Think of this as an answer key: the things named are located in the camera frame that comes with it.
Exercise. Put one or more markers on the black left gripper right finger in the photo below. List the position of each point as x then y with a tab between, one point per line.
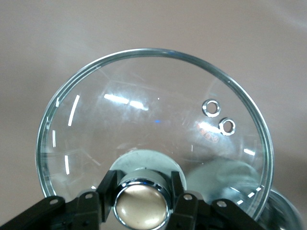
192	210

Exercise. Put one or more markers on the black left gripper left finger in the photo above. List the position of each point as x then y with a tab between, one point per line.
79	210

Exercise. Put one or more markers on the glass lid with bronze knob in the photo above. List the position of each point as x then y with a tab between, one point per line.
144	119

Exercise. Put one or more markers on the brown table mat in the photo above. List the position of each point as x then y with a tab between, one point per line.
153	24

